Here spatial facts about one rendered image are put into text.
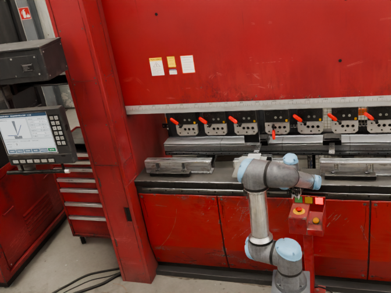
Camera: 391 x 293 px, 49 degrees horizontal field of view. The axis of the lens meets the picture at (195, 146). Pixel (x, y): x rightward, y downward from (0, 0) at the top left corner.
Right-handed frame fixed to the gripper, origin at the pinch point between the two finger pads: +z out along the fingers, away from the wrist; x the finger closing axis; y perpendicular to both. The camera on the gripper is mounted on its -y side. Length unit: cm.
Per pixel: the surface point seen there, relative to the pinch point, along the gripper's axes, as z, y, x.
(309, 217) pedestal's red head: 19.1, 1.3, 6.0
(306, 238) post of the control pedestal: 30.0, 9.4, 4.3
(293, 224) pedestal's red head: 15.6, 9.8, -2.3
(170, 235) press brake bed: 52, 7, -98
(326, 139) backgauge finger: 8, -55, 11
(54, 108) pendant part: -76, 9, -128
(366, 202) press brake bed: 22.3, -15.4, 37.4
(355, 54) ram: -58, -56, 30
